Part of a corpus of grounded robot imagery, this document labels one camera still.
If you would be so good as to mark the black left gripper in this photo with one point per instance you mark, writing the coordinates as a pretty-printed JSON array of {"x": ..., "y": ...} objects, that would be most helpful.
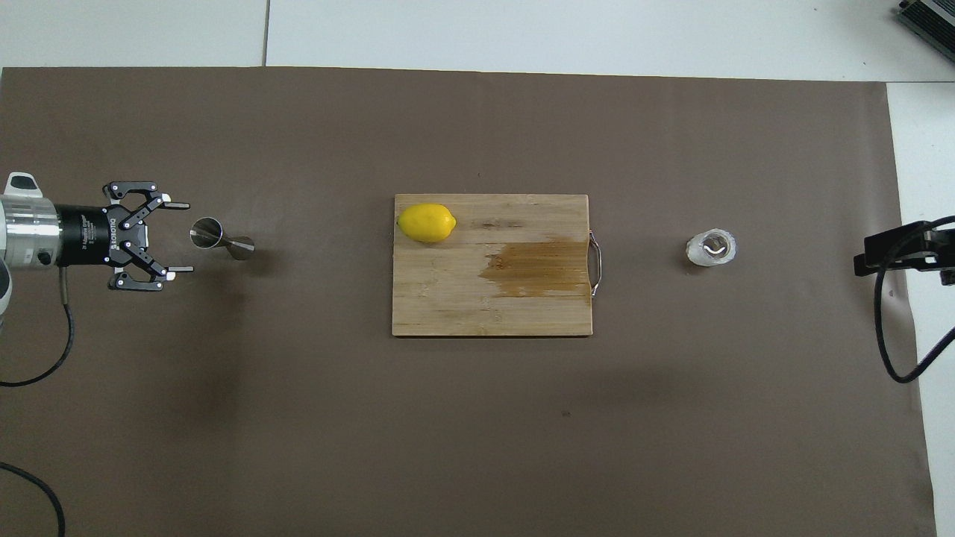
[{"x": 89, "y": 235}]

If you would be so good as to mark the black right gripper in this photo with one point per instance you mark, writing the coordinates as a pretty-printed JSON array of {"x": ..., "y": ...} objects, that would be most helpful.
[{"x": 946, "y": 253}]

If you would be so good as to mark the steel jigger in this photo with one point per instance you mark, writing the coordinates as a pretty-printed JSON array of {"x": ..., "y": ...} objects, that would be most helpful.
[{"x": 209, "y": 233}]

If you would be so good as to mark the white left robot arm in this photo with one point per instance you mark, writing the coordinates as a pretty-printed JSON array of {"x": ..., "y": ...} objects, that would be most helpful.
[{"x": 26, "y": 231}]

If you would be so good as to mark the grey metal device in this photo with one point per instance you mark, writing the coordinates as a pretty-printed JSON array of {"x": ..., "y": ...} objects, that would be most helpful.
[{"x": 932, "y": 16}]

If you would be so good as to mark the brown paper table mat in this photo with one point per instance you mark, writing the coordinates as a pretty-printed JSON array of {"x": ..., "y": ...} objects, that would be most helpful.
[{"x": 298, "y": 432}]

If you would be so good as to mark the yellow lemon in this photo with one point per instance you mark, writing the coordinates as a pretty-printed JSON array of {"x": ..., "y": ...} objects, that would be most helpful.
[{"x": 426, "y": 223}]

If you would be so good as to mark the wooden cutting board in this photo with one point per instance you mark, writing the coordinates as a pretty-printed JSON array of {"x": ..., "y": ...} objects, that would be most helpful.
[{"x": 448, "y": 298}]

